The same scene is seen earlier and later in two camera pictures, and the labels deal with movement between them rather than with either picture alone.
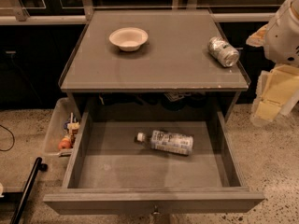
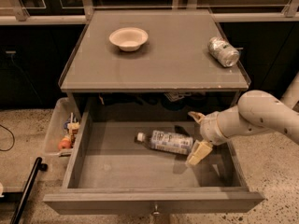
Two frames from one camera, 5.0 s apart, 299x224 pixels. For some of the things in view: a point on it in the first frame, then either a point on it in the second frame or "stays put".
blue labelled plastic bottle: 168,143 stays put
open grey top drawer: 110,173 stays put
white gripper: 282,40 -> 209,128
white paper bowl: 128,39 stays put
